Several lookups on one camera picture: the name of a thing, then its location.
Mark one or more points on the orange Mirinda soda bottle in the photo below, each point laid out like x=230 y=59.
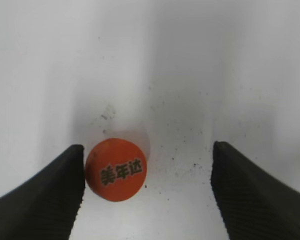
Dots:
x=139 y=138

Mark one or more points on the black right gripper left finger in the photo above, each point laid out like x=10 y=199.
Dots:
x=45 y=207

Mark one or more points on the orange bottle cap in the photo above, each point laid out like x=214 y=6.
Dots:
x=116 y=169

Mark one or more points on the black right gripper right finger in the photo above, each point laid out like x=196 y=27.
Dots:
x=253 y=204

